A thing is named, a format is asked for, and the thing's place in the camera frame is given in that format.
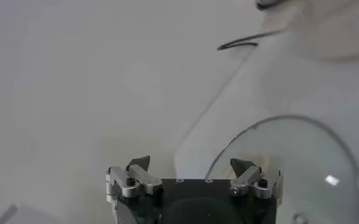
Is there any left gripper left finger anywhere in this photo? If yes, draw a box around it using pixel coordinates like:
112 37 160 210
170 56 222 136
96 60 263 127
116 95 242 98
105 155 163 203

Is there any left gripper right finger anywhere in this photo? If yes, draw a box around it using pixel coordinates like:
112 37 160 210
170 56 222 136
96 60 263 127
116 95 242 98
229 158 284 208

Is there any round glass pot lid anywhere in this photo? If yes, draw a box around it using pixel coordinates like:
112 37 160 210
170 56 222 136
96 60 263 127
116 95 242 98
204 114 359 224

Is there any white electric cooker base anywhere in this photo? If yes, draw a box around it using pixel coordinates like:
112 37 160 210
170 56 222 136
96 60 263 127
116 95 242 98
254 0 359 62

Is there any black cooker power cord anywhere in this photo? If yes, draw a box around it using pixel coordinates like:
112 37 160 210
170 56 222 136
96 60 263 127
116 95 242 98
216 27 290 52

